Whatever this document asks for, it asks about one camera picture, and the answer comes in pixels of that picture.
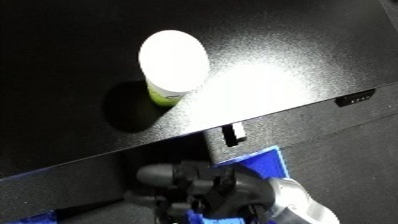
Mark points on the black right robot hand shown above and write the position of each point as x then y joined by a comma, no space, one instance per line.
207,186

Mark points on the white paper cup green band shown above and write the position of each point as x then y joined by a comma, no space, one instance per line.
171,60

